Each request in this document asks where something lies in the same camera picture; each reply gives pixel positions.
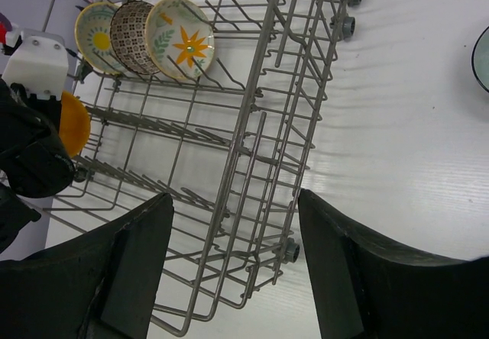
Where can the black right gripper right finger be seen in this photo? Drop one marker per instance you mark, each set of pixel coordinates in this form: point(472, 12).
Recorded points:
point(367, 285)

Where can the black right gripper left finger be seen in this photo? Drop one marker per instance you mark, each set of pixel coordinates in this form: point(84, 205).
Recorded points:
point(101, 284)

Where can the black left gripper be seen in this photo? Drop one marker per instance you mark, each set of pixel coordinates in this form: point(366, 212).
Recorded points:
point(33, 158)

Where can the yellow orange bowl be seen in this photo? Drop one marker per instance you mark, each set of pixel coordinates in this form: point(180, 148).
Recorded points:
point(75, 124)

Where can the blue yellow sun bowl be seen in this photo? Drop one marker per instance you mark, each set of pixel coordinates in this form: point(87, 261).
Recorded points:
point(92, 36)

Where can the red patterned bowl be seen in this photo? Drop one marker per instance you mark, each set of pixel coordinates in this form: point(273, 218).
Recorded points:
point(127, 36)

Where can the grey wire dish rack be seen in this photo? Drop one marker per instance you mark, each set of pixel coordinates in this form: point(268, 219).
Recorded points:
point(230, 147)

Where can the leaf flower pattern bowl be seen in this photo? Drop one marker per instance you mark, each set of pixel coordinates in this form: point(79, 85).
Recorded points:
point(180, 39)

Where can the teal green bowl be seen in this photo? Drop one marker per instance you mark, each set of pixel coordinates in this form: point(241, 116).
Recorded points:
point(480, 60)

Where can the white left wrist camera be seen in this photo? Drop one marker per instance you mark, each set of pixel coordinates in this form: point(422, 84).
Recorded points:
point(39, 60)

